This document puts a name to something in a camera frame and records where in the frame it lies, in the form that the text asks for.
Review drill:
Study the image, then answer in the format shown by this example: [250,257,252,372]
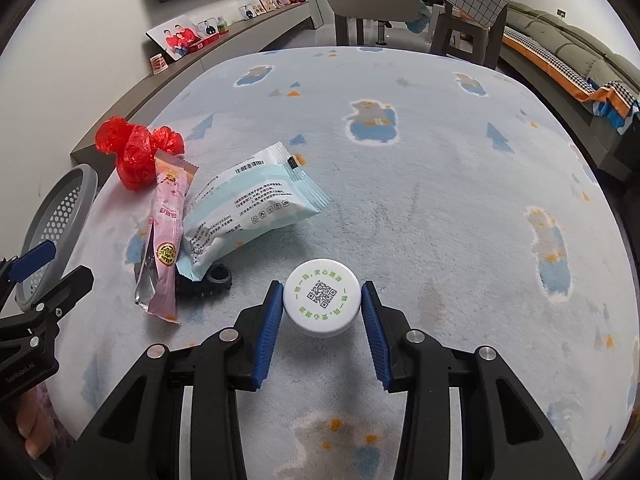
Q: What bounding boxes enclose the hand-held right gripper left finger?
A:
[70,280,285,480]

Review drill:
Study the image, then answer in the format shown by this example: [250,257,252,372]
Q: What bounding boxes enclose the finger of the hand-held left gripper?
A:
[0,266,95,348]
[0,240,57,286]

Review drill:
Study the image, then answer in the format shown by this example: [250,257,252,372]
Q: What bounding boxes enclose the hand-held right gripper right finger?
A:
[361,280,583,480]

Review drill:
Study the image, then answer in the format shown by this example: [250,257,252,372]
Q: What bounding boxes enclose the white round bottle cap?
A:
[282,257,362,338]

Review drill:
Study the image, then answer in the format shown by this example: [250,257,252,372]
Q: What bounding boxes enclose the black plastic hair clip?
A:
[177,262,234,300]

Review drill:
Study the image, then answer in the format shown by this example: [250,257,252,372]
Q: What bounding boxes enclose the grey perforated plastic basket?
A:
[14,165,100,313]

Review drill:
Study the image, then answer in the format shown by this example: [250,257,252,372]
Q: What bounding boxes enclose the pink snack packet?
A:
[134,155,200,325]

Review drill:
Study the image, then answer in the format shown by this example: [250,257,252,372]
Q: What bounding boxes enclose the white teal wipes packet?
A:
[177,142,330,282]

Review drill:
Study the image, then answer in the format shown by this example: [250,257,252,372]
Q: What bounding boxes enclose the red plastic bag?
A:
[95,116,186,192]

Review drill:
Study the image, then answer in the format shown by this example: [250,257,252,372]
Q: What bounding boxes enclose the person's left hand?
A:
[15,385,68,458]

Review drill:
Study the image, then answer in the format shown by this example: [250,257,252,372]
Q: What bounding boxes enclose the grey plastic stool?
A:
[429,10,501,71]

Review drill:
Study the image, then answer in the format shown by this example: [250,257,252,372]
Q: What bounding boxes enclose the teal cloth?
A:
[406,0,431,35]

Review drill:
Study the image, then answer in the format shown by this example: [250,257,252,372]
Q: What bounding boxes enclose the houndstooth orange sofa cover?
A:
[501,27,640,133]

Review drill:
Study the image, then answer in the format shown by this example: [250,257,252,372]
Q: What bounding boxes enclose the olive green sofa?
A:
[500,2,640,181]

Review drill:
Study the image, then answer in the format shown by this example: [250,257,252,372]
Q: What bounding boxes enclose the large photo frame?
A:
[146,16,202,63]

